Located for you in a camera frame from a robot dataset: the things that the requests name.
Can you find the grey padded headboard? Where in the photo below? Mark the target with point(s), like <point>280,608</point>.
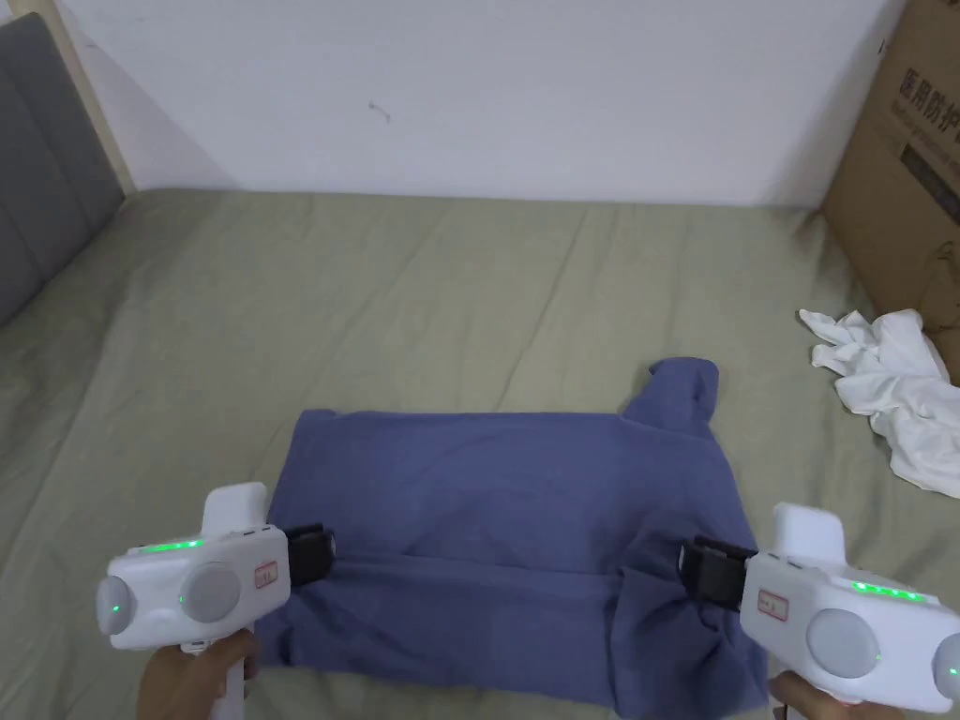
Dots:
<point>45,157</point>

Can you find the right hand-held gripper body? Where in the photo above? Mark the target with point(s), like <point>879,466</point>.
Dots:
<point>840,634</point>

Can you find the person's left hand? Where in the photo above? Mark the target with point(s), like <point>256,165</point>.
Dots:
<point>196,681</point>

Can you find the bed with pale green sheet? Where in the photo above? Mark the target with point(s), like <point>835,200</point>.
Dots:
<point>315,315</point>

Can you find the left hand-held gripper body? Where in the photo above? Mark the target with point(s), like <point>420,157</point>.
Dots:
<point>196,591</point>

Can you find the blue shirt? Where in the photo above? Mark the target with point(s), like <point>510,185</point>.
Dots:
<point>495,525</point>

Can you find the brown cardboard carton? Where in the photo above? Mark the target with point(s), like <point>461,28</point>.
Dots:
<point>900,165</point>

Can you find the person's right hand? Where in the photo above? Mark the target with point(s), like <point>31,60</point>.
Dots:
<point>804,699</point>

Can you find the white cloth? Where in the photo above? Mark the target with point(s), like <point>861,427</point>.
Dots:
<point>892,390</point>

